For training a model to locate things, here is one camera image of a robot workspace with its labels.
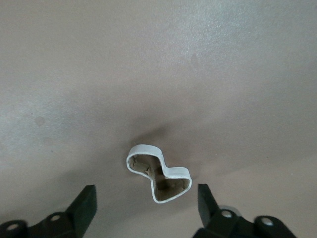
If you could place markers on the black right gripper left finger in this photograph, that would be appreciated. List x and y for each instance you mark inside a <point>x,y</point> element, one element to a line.
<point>81,208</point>

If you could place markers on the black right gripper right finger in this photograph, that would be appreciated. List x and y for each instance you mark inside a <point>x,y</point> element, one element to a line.
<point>210,215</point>

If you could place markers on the white bent cardboard loop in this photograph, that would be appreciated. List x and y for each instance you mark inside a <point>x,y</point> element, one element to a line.
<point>177,171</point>

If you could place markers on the brown table cover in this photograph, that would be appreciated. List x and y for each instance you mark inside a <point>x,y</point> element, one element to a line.
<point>158,62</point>

